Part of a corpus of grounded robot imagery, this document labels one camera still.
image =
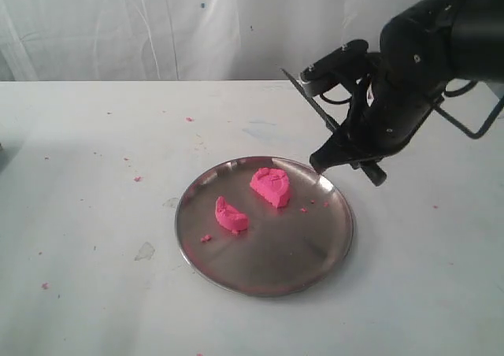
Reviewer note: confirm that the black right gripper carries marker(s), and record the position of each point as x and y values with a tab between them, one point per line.
383	116

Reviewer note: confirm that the black knife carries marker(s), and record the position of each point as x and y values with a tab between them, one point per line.
327	116

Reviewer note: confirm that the pink clay half piece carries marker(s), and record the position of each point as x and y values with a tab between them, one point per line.
228	217

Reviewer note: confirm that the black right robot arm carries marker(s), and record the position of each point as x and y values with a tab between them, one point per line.
436	41

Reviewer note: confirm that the round steel plate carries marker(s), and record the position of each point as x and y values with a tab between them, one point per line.
283	250

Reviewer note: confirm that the white plastic backdrop curtain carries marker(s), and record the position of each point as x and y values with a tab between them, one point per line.
180	39

